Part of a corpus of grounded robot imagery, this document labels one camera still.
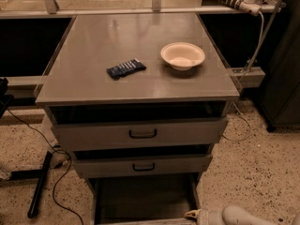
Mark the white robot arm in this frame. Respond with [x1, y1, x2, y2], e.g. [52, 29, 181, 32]
[185, 205, 277, 225]

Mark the grey aluminium frame rail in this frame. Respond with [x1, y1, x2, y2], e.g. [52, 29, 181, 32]
[227, 67, 265, 89]

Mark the grey bottom drawer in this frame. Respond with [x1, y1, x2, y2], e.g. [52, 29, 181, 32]
[92, 173, 199, 225]

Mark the grey top drawer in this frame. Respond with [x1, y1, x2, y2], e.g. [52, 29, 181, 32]
[48, 102, 228, 151]

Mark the white power strip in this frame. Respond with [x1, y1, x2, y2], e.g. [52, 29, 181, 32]
[218, 0, 261, 16]

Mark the dark blue snack packet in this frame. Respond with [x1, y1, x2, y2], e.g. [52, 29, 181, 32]
[106, 59, 146, 80]

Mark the dark cabinet at right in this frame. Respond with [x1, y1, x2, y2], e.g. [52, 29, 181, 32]
[255, 0, 300, 132]

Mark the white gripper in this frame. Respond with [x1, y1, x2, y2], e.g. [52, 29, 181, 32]
[184, 209, 224, 225]

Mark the grey drawer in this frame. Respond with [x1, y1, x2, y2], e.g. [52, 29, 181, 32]
[92, 173, 199, 225]
[74, 145, 212, 178]
[48, 102, 228, 151]

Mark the black floor cable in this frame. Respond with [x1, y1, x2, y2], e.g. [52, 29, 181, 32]
[5, 108, 84, 225]

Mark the grey middle drawer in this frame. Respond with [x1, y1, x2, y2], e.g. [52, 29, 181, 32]
[74, 145, 212, 178]

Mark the grey drawer cabinet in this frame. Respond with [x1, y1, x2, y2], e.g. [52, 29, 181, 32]
[34, 12, 240, 126]

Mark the white power cable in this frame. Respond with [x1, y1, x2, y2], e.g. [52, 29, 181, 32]
[240, 10, 265, 80]

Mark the black metal stand leg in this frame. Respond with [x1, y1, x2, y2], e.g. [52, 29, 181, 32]
[8, 152, 53, 218]

